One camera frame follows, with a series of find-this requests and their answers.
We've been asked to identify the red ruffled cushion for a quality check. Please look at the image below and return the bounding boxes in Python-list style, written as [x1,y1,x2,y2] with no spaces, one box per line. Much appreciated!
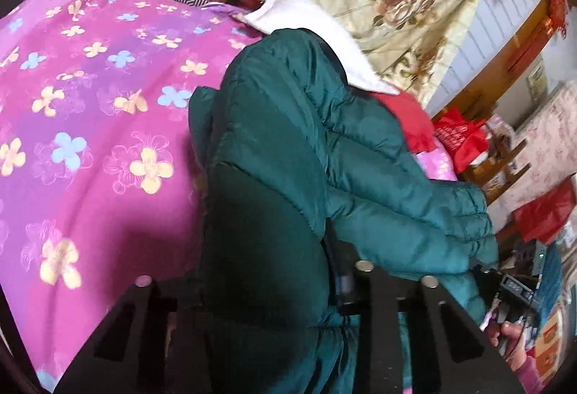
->
[371,92,437,154]

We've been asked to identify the red shopping bag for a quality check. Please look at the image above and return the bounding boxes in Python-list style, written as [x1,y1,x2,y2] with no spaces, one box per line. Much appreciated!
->
[433,109,489,174]

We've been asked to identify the pink floral bed sheet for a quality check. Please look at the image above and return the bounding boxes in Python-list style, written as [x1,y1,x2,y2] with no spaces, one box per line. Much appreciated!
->
[0,0,459,392]

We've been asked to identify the dark green puffer jacket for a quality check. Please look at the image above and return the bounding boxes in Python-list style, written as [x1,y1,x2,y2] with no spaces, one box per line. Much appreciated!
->
[189,30,497,393]

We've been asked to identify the right hand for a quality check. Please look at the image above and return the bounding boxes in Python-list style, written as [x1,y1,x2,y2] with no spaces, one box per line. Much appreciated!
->
[484,321,527,372]

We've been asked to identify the white pillow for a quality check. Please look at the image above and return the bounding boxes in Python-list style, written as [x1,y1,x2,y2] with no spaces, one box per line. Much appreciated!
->
[243,0,400,95]

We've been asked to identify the wooden chair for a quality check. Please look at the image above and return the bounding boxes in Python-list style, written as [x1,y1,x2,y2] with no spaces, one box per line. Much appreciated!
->
[461,137,531,205]

